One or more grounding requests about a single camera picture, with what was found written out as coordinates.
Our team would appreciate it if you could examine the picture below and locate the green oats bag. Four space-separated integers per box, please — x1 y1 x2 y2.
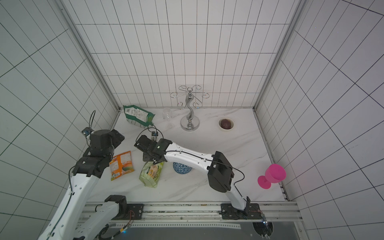
139 162 164 188

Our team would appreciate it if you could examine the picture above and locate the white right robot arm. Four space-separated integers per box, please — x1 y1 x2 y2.
135 135 251 217

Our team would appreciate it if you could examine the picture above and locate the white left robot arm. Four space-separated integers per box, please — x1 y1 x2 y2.
39 130 128 240

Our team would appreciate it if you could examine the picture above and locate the blue patterned breakfast bowl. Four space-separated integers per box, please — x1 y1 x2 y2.
173 163 193 175

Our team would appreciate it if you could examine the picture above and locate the cream bowl with purple food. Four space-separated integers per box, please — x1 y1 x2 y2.
218 118 235 132

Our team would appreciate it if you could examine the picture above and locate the orange snack packet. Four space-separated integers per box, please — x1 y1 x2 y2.
109 151 135 181

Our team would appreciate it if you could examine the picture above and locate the green white snack bag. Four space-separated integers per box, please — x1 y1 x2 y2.
124 105 155 128

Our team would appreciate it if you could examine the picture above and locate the clear glass cup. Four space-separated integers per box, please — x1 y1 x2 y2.
162 108 173 121

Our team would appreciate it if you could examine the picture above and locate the chrome cup holder stand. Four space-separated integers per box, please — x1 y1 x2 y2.
170 85 210 132

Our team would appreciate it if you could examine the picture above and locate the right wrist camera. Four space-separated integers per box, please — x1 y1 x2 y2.
151 131 159 141

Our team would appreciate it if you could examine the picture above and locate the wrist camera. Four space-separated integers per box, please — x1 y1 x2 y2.
82 127 93 137
151 131 159 141

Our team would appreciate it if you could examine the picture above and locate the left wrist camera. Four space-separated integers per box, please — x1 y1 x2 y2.
82 127 93 137

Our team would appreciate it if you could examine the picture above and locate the aluminium mounting rail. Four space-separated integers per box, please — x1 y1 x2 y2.
107 202 304 232

